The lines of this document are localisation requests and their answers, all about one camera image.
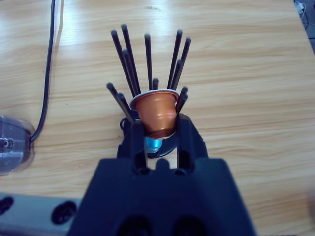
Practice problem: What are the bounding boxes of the black machine power cable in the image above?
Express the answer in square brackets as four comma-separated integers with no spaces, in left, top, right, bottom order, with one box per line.
[29,0,56,143]

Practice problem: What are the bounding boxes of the orange coffee capsule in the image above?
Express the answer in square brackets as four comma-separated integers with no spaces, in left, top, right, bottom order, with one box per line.
[129,89,180,139]

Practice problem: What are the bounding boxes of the clear water tank black lid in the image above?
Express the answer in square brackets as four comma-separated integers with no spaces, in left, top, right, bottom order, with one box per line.
[0,114,36,177]

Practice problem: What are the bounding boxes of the large blue coffee capsule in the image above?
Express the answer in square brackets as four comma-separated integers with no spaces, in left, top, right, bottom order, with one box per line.
[144,136,164,155]

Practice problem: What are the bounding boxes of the black capsule holder with rods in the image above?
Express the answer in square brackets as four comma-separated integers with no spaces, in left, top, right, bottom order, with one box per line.
[106,23,192,160]

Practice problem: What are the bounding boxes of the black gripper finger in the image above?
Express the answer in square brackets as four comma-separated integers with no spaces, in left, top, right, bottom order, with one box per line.
[176,114,210,172]
[117,119,149,173]

